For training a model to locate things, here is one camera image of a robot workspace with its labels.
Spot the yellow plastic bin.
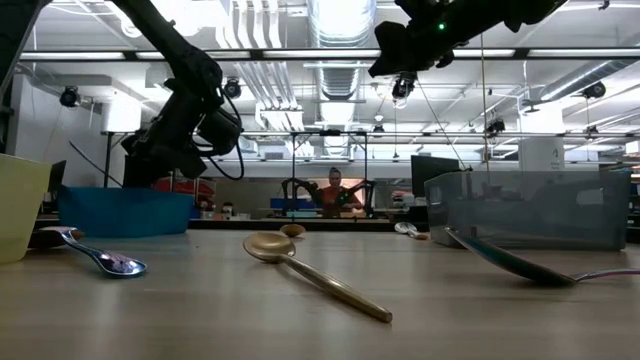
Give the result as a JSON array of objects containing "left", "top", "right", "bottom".
[{"left": 0, "top": 152, "right": 53, "bottom": 266}]

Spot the red storage rack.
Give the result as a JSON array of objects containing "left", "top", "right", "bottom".
[{"left": 154, "top": 175, "right": 217, "bottom": 202}]

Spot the teal plastic bin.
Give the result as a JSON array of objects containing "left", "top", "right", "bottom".
[{"left": 57, "top": 186, "right": 195, "bottom": 239}]

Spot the black monitor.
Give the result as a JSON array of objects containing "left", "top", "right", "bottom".
[
  {"left": 49, "top": 159, "right": 68, "bottom": 191},
  {"left": 410, "top": 154, "right": 460, "bottom": 199}
]

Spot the horizontal overhead beam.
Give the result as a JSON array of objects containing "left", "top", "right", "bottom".
[{"left": 14, "top": 47, "right": 640, "bottom": 64}]

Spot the blue background bin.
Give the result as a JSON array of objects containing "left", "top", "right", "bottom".
[{"left": 269, "top": 197, "right": 304, "bottom": 211}]

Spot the white pillar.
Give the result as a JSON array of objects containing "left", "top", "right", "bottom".
[{"left": 518, "top": 135, "right": 566, "bottom": 172}]

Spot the person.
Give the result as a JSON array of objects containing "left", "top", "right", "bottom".
[{"left": 318, "top": 167, "right": 365, "bottom": 217}]

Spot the grey plastic bin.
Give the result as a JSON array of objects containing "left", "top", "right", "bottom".
[{"left": 424, "top": 169, "right": 633, "bottom": 252}]

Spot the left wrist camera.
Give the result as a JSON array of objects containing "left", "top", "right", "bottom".
[{"left": 197, "top": 106, "right": 245, "bottom": 157}]

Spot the black station frame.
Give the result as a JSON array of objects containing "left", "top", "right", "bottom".
[
  {"left": 291, "top": 129, "right": 370, "bottom": 221},
  {"left": 99, "top": 128, "right": 131, "bottom": 190}
]

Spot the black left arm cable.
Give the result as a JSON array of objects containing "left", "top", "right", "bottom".
[{"left": 204, "top": 84, "right": 247, "bottom": 182}]

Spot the silver ventilation duct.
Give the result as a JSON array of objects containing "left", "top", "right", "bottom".
[{"left": 307, "top": 0, "right": 377, "bottom": 101}]

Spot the black aluminium table frame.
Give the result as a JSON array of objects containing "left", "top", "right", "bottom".
[{"left": 29, "top": 217, "right": 431, "bottom": 236}]

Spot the silver spoon wooden handle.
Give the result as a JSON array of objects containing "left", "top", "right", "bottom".
[{"left": 394, "top": 221, "right": 431, "bottom": 242}]

